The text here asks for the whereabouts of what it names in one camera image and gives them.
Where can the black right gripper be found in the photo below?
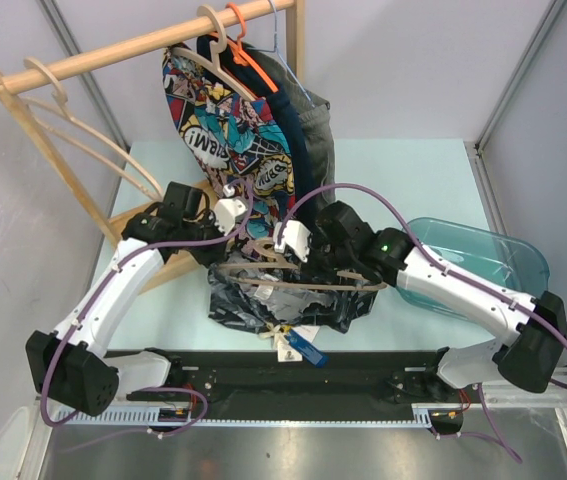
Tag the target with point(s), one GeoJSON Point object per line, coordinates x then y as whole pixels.
{"type": "Point", "coordinates": [311, 265]}

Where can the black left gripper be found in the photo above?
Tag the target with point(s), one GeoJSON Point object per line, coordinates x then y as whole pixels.
{"type": "Point", "coordinates": [215, 254]}

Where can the beige wooden hanger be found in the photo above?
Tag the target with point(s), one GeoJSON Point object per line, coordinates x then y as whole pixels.
{"type": "Point", "coordinates": [128, 167]}
{"type": "Point", "coordinates": [277, 271]}

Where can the dark leaf-print shorts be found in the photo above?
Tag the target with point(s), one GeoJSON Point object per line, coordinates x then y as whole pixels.
{"type": "Point", "coordinates": [250, 296]}

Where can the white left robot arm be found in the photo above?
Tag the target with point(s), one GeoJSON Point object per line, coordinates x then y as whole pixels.
{"type": "Point", "coordinates": [69, 364]}

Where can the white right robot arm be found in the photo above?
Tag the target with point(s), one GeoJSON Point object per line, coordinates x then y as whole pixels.
{"type": "Point", "coordinates": [527, 332]}

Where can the colourful comic-print shorts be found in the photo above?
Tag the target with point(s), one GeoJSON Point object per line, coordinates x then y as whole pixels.
{"type": "Point", "coordinates": [230, 138]}

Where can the grey shorts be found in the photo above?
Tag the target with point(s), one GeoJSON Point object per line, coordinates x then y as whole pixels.
{"type": "Point", "coordinates": [314, 116]}

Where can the beige hanger with comic shorts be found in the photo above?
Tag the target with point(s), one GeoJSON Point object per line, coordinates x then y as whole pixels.
{"type": "Point", "coordinates": [214, 65]}

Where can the navy blue shorts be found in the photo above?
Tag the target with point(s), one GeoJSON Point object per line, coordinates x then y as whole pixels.
{"type": "Point", "coordinates": [284, 114]}

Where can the orange plastic hanger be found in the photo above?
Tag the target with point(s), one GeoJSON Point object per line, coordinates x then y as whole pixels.
{"type": "Point", "coordinates": [241, 56]}

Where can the wooden clothes rack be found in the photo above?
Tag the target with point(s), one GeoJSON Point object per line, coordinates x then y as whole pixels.
{"type": "Point", "coordinates": [40, 86]}

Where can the white blue price tags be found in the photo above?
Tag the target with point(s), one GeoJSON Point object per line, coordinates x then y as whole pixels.
{"type": "Point", "coordinates": [294, 344]}

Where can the teal plastic bin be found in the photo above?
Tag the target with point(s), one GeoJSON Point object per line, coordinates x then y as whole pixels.
{"type": "Point", "coordinates": [505, 261]}

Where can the white plastic container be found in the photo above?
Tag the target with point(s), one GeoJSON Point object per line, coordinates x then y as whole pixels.
{"type": "Point", "coordinates": [14, 440]}

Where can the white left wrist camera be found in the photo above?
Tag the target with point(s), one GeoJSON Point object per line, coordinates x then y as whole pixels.
{"type": "Point", "coordinates": [233, 208]}

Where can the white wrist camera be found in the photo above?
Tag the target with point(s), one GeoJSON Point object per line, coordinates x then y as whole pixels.
{"type": "Point", "coordinates": [293, 236]}
{"type": "Point", "coordinates": [233, 208]}

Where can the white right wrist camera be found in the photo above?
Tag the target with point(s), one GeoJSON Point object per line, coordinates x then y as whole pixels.
{"type": "Point", "coordinates": [293, 236]}

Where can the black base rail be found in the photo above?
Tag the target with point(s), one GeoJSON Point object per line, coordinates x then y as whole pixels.
{"type": "Point", "coordinates": [350, 387]}

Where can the light blue wire hanger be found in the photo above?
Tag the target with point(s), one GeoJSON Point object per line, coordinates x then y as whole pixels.
{"type": "Point", "coordinates": [277, 52]}

